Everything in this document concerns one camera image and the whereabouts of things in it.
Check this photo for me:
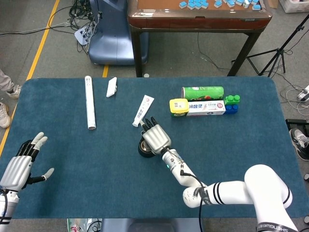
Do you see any black cable bundle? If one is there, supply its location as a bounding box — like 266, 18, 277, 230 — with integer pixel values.
69, 0, 102, 54

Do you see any grey black sneaker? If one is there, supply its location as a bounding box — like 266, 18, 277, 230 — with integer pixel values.
289, 128, 309, 161

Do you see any person in beige trousers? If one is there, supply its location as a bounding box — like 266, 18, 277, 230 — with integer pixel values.
0, 69, 22, 129

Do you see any brown mahjong table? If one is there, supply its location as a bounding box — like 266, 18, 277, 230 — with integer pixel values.
127, 0, 273, 77

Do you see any blue table mat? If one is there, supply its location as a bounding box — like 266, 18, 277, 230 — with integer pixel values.
0, 76, 305, 219

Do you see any black round container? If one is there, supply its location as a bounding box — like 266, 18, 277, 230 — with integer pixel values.
138, 141, 155, 159

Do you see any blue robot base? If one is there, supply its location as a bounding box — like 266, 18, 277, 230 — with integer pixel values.
88, 0, 149, 66

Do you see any black foot pedal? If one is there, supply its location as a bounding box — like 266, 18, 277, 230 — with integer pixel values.
285, 118, 309, 136

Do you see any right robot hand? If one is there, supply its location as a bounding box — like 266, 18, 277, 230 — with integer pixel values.
140, 116, 172, 155

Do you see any black tripod stand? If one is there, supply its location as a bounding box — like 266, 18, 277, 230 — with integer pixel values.
231, 13, 309, 78

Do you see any green toy brick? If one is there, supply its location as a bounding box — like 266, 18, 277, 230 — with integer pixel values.
224, 94, 241, 106

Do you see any white power adapter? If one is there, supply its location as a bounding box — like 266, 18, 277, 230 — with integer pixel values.
296, 84, 309, 102

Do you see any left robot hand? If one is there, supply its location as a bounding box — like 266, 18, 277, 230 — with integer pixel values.
0, 131, 55, 191

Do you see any white paper roll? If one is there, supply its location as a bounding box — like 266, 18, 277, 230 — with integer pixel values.
84, 75, 97, 131

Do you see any white pink toothpaste box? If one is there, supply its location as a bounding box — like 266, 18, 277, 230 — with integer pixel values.
186, 100, 226, 117

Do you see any green chips can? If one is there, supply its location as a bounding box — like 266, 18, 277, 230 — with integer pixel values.
181, 86, 225, 102

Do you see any grey blue robot torso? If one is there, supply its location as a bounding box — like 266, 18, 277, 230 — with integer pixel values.
100, 218, 205, 232

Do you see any green tub yellow lid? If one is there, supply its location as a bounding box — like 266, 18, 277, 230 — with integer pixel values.
169, 98, 190, 117

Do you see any white toothpaste tube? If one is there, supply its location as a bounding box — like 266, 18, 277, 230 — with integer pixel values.
132, 94, 155, 128

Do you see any blue toy brick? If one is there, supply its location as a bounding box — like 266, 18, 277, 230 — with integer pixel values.
224, 103, 240, 115

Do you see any white power strip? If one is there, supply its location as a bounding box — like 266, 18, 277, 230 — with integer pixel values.
74, 24, 94, 46

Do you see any white flat plastic hook plate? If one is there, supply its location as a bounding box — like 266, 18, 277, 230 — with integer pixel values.
106, 76, 118, 98

